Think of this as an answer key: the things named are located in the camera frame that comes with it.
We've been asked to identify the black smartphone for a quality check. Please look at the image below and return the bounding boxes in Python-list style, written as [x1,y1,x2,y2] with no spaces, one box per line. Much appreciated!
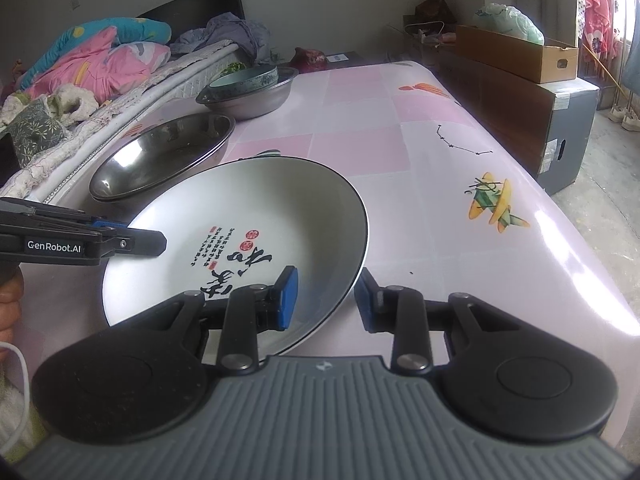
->
[0,134,21,186]

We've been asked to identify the left hand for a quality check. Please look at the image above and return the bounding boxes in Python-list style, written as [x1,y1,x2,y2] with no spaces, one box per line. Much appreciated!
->
[0,269,24,344]

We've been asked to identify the white fluffy blanket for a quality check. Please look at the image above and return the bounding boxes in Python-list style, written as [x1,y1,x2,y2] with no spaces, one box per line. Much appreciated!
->
[1,84,99,127]

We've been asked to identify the pink and teal quilt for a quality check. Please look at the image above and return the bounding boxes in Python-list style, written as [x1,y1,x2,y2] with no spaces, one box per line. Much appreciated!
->
[20,18,171,103]

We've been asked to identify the large brown grey carton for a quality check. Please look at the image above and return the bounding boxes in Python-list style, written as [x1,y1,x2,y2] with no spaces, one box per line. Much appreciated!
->
[437,52,599,195]

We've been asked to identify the green plastic bag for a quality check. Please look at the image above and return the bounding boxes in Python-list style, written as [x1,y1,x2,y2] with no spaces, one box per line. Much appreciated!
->
[473,3,544,46]

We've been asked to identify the medium steel basin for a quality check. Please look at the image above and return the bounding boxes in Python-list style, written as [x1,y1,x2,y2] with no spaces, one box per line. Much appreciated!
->
[89,112,236,202]

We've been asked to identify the green floral pillow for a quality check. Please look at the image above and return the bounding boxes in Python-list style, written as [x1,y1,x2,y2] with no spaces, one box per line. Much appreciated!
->
[8,96,67,168]

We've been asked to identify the dark Philips box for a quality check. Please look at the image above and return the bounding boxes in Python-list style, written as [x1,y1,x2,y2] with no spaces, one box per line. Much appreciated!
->
[326,51,369,70]

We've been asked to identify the black headboard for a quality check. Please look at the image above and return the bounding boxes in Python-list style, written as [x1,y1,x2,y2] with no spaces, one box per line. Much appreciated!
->
[139,0,245,36]

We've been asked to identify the bok choy cabbage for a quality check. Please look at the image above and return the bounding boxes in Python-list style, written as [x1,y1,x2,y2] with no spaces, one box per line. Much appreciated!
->
[220,62,247,77]

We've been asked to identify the open cardboard box clutter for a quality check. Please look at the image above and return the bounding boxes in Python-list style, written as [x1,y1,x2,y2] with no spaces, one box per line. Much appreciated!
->
[384,0,458,66]

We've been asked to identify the long brown cardboard box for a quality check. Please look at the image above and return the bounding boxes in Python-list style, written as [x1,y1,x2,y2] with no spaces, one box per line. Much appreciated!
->
[456,25,578,84]

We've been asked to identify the white ceramic plate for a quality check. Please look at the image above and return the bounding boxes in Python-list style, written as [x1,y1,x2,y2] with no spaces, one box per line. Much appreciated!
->
[102,156,369,356]

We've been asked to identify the teal ceramic bowl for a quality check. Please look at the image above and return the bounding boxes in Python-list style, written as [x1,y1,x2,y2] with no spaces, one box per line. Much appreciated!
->
[204,65,278,101]

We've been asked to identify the pink patterned tablecloth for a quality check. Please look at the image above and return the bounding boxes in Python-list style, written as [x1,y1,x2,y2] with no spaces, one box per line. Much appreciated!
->
[15,63,639,443]

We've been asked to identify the small steel bowl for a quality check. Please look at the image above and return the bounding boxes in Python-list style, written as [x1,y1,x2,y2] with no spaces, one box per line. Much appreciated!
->
[195,66,298,122]

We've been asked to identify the purple grey clothes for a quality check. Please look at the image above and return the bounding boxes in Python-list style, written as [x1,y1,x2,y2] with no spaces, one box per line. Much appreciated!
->
[170,12,271,65]

